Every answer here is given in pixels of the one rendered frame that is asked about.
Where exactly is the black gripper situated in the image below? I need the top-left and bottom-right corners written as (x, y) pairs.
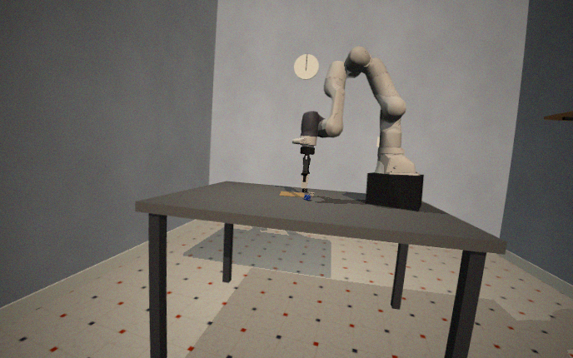
top-left (301, 147), bottom-right (315, 188)

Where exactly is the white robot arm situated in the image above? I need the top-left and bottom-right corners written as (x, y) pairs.
top-left (292, 46), bottom-right (420, 176)

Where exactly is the orange flat mat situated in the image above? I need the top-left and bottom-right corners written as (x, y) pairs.
top-left (280, 191), bottom-right (305, 197)

